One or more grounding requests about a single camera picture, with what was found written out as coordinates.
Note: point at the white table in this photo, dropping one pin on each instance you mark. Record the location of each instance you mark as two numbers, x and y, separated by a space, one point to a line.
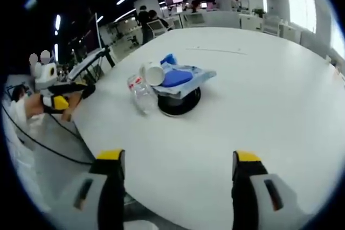
242 92

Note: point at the white cup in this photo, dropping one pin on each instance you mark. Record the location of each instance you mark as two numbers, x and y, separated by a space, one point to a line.
155 76
142 69

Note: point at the folding stand with white board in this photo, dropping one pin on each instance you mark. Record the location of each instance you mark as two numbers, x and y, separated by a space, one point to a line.
89 60

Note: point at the green potted plant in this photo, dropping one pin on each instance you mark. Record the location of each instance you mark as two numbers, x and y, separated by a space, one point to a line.
259 12

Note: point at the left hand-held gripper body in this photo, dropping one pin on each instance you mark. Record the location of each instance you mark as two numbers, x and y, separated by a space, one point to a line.
45 75

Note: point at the clear plastic bottle red label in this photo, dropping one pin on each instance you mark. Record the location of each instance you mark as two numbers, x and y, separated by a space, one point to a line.
141 95

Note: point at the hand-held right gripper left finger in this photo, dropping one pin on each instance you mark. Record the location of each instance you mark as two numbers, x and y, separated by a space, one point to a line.
107 187

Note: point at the person's left hand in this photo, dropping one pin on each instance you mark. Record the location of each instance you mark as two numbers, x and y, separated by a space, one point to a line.
33 106

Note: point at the blue sponge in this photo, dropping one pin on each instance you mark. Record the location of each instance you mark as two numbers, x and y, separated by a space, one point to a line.
178 77

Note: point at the white office chair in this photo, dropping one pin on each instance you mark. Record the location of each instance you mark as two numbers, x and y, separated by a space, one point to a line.
157 28
270 24

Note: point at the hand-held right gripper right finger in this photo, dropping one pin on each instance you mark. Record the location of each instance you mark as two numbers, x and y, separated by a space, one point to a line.
250 187

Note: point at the black round disc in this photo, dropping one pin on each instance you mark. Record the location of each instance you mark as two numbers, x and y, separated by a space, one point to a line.
183 104

